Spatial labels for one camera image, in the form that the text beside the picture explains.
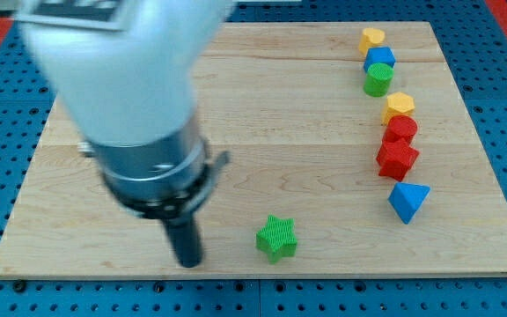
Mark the red cylinder block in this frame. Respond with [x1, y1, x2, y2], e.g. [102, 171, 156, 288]
[382, 115, 418, 144]

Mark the wooden board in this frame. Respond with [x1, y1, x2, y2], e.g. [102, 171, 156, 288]
[0, 22, 507, 280]

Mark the blue triangle block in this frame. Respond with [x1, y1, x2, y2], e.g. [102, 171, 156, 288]
[388, 182, 430, 225]

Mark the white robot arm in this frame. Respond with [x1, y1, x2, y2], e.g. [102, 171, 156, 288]
[14, 0, 235, 268]

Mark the blue cube block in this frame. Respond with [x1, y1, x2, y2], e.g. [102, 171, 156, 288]
[363, 47, 396, 72]

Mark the yellow hexagon block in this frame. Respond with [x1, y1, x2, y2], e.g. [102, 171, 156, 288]
[381, 92, 415, 125]

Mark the green cylinder block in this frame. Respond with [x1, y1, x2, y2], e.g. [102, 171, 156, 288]
[364, 63, 394, 97]

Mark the yellow heart block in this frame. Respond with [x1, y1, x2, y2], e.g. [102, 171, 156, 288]
[358, 27, 386, 55]

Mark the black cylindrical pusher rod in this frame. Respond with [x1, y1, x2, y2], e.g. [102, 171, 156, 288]
[162, 214, 203, 268]

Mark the green star block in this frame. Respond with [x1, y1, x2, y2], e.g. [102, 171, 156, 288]
[255, 215, 298, 264]

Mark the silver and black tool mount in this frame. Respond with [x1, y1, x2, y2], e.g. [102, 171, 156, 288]
[78, 113, 230, 219]

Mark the red star block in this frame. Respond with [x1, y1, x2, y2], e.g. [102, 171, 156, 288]
[376, 139, 420, 181]

